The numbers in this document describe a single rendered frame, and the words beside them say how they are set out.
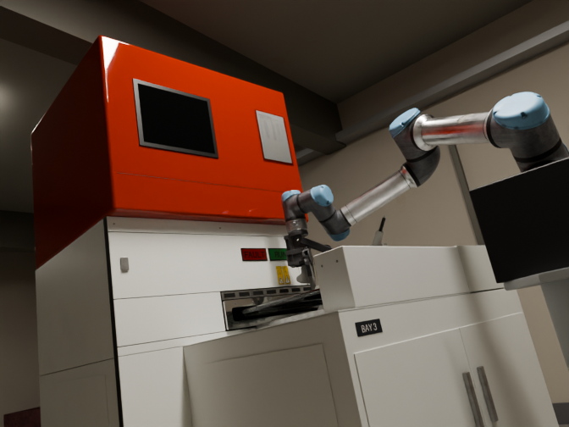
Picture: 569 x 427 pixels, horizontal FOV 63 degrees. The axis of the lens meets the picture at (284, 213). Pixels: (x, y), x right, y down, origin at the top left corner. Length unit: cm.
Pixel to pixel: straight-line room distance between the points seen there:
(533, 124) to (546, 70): 239
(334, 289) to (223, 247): 65
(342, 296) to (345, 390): 20
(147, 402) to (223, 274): 46
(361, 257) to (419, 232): 260
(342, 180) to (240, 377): 298
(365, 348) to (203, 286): 68
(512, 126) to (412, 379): 66
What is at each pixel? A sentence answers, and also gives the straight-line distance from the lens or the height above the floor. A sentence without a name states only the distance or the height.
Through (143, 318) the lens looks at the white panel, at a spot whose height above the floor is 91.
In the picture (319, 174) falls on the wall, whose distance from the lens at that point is 419.
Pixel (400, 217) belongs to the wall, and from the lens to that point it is 375.
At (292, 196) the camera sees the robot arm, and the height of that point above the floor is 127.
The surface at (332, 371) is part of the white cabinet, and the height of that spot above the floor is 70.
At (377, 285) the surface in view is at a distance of 112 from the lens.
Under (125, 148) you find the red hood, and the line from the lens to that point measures 150.
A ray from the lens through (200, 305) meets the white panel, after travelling 152.
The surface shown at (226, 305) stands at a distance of 156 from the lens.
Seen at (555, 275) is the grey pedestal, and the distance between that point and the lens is 112.
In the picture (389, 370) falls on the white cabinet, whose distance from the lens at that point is 109.
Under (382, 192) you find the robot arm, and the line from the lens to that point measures 164.
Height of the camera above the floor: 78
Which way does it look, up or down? 15 degrees up
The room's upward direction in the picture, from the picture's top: 11 degrees counter-clockwise
